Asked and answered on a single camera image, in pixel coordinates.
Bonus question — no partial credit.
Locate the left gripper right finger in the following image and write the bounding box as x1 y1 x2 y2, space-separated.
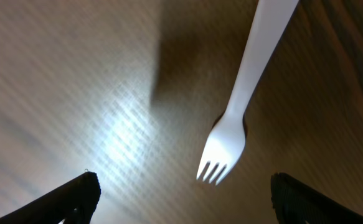
271 173 363 224

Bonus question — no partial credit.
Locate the white fork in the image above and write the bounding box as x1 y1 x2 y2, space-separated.
196 0 298 185

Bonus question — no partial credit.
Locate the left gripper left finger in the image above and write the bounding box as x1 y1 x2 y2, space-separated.
0 171 101 224

